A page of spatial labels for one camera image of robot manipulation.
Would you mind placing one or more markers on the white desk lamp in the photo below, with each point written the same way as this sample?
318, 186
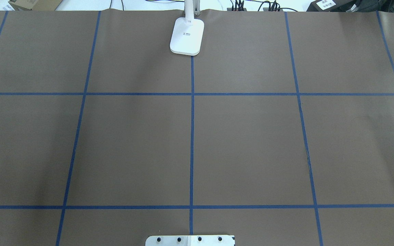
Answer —
188, 31

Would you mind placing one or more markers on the brown paper table cover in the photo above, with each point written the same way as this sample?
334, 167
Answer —
279, 132

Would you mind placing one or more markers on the left black usb hub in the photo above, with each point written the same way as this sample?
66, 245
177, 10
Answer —
237, 6

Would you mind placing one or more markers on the black usb hub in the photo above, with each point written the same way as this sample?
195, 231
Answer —
237, 6
273, 6

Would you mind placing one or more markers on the right black usb hub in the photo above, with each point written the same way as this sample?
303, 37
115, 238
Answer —
273, 6

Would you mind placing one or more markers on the black device with label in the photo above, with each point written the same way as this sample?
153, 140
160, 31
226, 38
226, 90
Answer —
330, 5

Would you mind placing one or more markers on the cardboard box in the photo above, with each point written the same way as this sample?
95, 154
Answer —
35, 5

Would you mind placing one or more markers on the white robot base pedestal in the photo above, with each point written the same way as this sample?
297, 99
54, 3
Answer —
191, 240

